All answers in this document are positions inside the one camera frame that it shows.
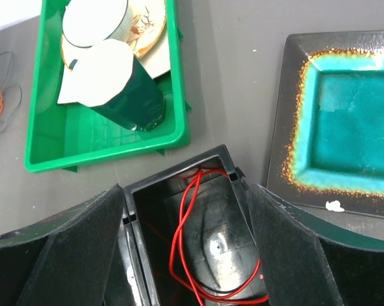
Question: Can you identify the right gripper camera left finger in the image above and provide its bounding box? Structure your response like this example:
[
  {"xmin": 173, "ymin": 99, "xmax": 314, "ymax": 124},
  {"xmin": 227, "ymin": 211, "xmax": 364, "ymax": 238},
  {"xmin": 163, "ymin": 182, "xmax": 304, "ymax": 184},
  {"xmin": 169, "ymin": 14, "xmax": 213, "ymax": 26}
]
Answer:
[{"xmin": 0, "ymin": 185, "xmax": 124, "ymax": 305}]

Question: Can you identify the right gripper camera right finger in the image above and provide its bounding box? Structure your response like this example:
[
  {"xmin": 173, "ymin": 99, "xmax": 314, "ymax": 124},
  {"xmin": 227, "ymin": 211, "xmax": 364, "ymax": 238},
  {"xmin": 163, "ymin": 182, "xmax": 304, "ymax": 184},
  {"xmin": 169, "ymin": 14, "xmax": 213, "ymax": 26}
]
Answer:
[{"xmin": 247, "ymin": 184, "xmax": 384, "ymax": 305}]

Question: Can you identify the red cable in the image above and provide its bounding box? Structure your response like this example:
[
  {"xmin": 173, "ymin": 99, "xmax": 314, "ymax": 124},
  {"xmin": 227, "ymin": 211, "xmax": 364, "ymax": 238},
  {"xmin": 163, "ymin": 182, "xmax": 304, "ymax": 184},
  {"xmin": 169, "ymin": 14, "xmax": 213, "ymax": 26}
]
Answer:
[{"xmin": 168, "ymin": 168, "xmax": 270, "ymax": 306}]

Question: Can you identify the thin black cable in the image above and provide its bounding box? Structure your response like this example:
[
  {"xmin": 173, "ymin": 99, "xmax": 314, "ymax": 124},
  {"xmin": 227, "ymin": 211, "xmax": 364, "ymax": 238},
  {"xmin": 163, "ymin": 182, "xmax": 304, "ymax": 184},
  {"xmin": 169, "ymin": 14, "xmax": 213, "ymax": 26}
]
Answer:
[{"xmin": 0, "ymin": 51, "xmax": 23, "ymax": 133}]

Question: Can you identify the teal square glazed plate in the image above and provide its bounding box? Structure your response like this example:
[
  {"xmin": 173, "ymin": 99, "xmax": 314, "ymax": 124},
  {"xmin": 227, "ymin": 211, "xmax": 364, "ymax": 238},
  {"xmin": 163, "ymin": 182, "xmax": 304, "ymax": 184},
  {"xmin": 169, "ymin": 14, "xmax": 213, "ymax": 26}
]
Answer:
[{"xmin": 266, "ymin": 31, "xmax": 384, "ymax": 218}]

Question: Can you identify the black three-compartment tray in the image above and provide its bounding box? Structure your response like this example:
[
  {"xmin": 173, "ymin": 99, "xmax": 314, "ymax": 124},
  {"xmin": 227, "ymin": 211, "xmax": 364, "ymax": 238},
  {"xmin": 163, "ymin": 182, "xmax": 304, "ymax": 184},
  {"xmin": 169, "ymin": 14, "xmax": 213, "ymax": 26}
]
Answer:
[{"xmin": 103, "ymin": 145, "xmax": 269, "ymax": 305}]

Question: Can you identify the green plastic bin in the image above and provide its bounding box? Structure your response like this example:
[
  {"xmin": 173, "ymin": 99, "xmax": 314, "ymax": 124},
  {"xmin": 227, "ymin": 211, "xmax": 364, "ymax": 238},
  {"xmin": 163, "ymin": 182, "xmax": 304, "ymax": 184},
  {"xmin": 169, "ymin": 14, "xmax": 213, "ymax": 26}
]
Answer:
[{"xmin": 25, "ymin": 1, "xmax": 191, "ymax": 173}]

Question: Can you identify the dark green mug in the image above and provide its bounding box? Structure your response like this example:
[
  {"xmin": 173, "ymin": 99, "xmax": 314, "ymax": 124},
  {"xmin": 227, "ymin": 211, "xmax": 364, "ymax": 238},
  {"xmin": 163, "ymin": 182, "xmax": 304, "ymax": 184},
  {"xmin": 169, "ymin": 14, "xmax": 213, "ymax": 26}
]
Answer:
[{"xmin": 57, "ymin": 38, "xmax": 167, "ymax": 132}]

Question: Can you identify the white square plate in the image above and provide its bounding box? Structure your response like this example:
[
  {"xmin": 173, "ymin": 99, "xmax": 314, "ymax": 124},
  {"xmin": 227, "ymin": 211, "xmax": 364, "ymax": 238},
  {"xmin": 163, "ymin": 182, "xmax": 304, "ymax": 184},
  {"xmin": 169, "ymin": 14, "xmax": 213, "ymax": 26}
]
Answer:
[{"xmin": 57, "ymin": 33, "xmax": 170, "ymax": 105}]

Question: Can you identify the round tan plate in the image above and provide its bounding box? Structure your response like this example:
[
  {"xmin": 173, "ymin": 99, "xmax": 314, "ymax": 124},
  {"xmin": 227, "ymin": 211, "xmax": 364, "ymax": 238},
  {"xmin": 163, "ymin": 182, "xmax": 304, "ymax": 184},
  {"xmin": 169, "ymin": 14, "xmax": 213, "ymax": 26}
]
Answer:
[{"xmin": 61, "ymin": 0, "xmax": 168, "ymax": 69}]

